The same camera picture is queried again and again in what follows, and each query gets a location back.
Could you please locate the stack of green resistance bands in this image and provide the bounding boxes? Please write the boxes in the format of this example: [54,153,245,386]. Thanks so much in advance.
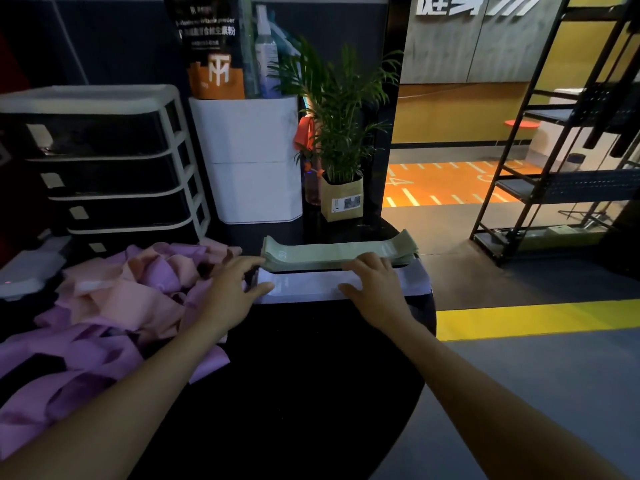
[261,229,420,272]

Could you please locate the pile of purple resistance bands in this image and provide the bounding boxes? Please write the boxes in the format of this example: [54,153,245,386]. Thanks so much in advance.
[0,242,232,461]

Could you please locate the white desktop device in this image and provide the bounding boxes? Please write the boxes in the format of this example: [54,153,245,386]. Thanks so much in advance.
[0,237,72,301]

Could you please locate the person's left forearm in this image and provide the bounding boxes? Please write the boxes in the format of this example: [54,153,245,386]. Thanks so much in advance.
[0,317,232,480]

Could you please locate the person's right forearm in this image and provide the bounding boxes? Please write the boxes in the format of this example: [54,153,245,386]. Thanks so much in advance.
[387,317,628,480]

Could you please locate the orange round stool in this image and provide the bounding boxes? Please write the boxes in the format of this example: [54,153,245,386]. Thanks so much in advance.
[503,119,541,144]

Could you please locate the green box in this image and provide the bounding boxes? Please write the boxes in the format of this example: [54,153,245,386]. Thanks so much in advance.
[514,224,609,251]

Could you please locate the white plastic bin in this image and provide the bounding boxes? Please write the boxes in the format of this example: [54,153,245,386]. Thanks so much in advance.
[188,96,305,225]

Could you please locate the person's right hand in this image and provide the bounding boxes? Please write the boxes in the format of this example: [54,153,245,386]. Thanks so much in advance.
[337,252,417,336]

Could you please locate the clear spray bottle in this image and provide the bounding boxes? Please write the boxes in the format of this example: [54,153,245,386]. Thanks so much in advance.
[253,4,282,99]

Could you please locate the black metal shelf rack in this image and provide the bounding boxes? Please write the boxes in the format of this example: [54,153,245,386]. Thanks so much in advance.
[469,0,640,267]

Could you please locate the brown paper plant pot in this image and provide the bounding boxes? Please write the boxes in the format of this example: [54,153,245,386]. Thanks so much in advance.
[318,173,365,223]

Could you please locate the black and orange pouch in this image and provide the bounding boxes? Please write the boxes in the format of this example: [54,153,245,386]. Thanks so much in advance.
[162,0,247,101]

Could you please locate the white-framed black drawer unit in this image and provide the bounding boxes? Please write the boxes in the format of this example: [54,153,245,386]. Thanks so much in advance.
[0,84,212,256]

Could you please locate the orange-topped spray bottle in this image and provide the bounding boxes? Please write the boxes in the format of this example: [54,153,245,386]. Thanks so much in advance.
[293,116,324,207]

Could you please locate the grey resistance band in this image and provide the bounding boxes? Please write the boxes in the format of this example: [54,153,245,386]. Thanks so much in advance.
[250,259,433,305]

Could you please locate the white cabinet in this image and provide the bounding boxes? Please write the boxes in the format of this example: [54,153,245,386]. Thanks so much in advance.
[529,88,623,171]

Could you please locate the pile of pink resistance bands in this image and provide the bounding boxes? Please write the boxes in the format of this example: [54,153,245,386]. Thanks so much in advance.
[54,242,252,341]

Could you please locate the white wall sign letters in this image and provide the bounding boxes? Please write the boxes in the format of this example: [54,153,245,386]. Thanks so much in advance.
[415,0,544,18]

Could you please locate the person's left hand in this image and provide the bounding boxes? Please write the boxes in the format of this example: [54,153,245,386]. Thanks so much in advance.
[192,255,276,341]

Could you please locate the translucent green bottle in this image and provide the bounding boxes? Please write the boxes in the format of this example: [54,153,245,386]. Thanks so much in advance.
[237,0,259,99]

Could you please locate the green palm plant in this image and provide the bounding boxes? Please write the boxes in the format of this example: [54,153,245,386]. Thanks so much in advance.
[269,37,404,186]

